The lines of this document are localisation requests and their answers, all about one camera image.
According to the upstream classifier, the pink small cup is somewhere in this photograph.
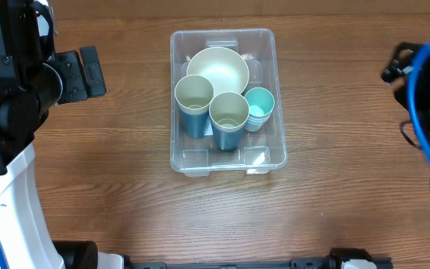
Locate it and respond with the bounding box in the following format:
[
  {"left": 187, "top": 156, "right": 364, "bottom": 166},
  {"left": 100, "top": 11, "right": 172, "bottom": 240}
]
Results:
[{"left": 248, "top": 113, "right": 272, "bottom": 123}]

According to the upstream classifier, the light blue small cup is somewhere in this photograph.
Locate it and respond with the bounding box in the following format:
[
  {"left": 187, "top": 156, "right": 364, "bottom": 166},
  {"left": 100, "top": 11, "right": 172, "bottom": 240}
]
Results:
[{"left": 245, "top": 114, "right": 270, "bottom": 132}]

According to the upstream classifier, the right blue cable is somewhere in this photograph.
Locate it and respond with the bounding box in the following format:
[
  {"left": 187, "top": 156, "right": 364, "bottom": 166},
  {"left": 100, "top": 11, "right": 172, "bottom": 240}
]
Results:
[{"left": 405, "top": 31, "right": 430, "bottom": 206}]

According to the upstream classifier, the grey small cup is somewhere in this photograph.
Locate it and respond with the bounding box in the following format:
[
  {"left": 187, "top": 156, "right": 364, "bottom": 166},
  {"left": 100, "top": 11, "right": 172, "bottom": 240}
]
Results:
[{"left": 245, "top": 123, "right": 264, "bottom": 132}]

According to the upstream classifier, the white paper label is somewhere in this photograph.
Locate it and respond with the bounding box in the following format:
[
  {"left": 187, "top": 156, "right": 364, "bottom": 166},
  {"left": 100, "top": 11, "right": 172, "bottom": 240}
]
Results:
[{"left": 205, "top": 124, "right": 213, "bottom": 136}]

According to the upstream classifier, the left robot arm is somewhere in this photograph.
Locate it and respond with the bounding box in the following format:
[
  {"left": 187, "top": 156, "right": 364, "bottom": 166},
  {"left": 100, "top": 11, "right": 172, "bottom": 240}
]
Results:
[{"left": 0, "top": 0, "right": 130, "bottom": 269}]

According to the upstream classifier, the mint green small cup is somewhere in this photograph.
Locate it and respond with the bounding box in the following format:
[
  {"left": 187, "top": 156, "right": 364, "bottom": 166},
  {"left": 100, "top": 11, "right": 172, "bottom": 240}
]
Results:
[{"left": 244, "top": 87, "right": 275, "bottom": 118}]

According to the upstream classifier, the cream bowl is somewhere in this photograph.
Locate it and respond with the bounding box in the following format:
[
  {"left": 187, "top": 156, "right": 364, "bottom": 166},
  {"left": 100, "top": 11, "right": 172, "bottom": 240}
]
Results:
[{"left": 187, "top": 47, "right": 249, "bottom": 96}]

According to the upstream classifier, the dark blue tall cup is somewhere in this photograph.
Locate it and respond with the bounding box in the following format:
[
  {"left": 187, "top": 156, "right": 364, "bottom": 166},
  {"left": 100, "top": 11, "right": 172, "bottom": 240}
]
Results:
[
  {"left": 178, "top": 108, "right": 209, "bottom": 138},
  {"left": 211, "top": 125, "right": 244, "bottom": 151}
]

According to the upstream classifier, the clear plastic storage bin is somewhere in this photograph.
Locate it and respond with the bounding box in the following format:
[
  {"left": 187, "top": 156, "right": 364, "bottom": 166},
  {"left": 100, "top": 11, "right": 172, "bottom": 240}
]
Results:
[{"left": 170, "top": 28, "right": 287, "bottom": 177}]

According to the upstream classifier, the beige tall cup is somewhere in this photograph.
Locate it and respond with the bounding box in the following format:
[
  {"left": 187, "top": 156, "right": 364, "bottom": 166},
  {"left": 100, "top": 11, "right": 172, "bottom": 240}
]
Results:
[
  {"left": 209, "top": 92, "right": 249, "bottom": 132},
  {"left": 175, "top": 75, "right": 214, "bottom": 115}
]

